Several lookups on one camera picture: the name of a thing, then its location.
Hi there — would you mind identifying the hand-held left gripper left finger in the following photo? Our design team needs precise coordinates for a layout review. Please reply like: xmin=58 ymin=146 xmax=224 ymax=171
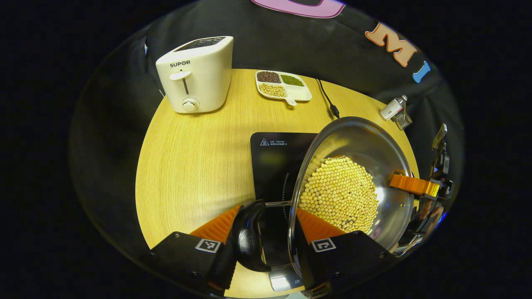
xmin=150 ymin=205 xmax=244 ymax=296

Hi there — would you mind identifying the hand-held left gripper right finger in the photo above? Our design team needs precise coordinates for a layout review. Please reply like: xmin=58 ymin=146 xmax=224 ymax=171
xmin=296 ymin=208 xmax=397 ymax=296

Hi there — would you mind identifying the black power cable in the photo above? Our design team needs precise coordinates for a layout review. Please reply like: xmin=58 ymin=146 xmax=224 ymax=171
xmin=315 ymin=78 xmax=340 ymax=119

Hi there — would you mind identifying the black induction cooktop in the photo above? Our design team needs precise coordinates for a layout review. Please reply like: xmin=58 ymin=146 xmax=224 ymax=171
xmin=250 ymin=132 xmax=318 ymax=292

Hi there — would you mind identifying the clear bottle with pink label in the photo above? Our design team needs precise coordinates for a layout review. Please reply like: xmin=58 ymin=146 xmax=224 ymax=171
xmin=379 ymin=95 xmax=409 ymax=121

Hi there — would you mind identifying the white divided bean dish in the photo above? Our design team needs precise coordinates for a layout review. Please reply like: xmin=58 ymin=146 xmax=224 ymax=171
xmin=255 ymin=70 xmax=312 ymax=106

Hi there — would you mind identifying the white toaster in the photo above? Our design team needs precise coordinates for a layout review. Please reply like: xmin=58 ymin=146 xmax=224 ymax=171
xmin=156 ymin=36 xmax=234 ymax=114

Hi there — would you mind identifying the steel pot with black handles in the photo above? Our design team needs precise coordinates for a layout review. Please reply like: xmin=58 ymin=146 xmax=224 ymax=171
xmin=231 ymin=116 xmax=416 ymax=277

